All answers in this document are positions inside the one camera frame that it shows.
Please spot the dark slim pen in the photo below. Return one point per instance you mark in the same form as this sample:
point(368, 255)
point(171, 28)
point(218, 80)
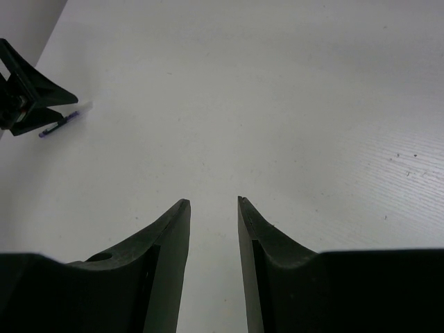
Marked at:
point(60, 124)

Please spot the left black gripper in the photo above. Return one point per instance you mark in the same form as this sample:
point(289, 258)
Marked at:
point(23, 88)

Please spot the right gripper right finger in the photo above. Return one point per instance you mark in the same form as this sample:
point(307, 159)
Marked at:
point(290, 288)

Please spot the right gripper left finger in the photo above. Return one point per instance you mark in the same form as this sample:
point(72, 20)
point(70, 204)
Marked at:
point(133, 286)

